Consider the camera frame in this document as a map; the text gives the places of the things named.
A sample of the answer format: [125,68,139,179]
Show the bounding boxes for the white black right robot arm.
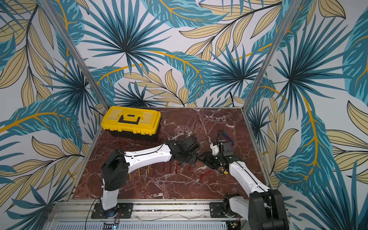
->
[201,141,289,230]

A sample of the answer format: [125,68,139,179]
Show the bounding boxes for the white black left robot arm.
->
[101,136,200,211]

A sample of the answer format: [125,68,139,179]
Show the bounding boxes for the red carving knife angled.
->
[193,169,212,185]

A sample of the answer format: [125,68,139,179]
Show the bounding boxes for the yellow black plastic toolbox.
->
[101,106,162,142]

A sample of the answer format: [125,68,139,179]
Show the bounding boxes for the blue handled pliers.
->
[217,130,234,146]

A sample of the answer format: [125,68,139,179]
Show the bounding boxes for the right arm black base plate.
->
[209,201,249,218]

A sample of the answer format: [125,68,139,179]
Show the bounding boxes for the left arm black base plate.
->
[91,202,133,219]

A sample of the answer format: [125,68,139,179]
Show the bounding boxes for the aluminium front frame rail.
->
[43,199,292,222]

